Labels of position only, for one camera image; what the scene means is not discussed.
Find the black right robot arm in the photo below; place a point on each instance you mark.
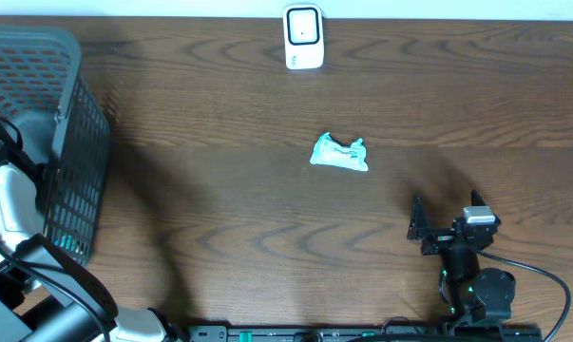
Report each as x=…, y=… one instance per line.
x=478, y=297

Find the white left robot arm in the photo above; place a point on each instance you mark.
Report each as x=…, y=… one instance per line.
x=45, y=295

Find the dark grey plastic basket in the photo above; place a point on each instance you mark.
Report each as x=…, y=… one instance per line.
x=45, y=97

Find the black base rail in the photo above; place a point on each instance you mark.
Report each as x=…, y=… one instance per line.
x=398, y=332

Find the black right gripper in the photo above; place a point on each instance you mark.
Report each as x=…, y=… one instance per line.
x=439, y=237

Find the mint green wipes pack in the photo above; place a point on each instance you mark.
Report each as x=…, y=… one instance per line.
x=331, y=153

